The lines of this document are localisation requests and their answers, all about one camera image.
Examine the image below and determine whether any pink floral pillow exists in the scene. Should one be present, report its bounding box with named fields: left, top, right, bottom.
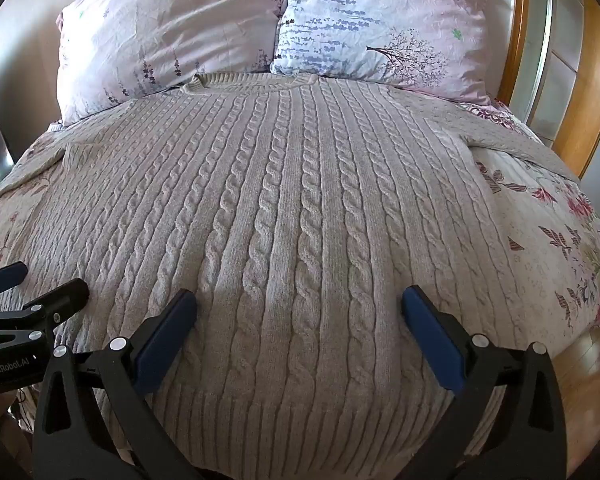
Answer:
left=55, top=0, right=293, bottom=126

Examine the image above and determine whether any beige cable-knit sweater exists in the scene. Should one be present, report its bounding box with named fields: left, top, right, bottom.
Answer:
left=0, top=72, right=581, bottom=479

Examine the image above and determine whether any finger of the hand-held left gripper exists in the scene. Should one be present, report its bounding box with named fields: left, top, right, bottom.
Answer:
left=0, top=280, right=91, bottom=345
left=0, top=262, right=29, bottom=304

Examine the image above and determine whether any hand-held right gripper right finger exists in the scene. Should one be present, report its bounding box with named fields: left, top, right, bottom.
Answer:
left=401, top=285, right=567, bottom=480

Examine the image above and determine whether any white pillow with tree print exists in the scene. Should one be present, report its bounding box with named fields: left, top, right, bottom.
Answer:
left=270, top=0, right=499, bottom=106

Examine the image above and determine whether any floral bedspread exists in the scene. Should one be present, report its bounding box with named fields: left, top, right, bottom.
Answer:
left=0, top=100, right=600, bottom=480

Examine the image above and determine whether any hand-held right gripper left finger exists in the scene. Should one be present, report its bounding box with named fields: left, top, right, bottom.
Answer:
left=32, top=288, right=206, bottom=480

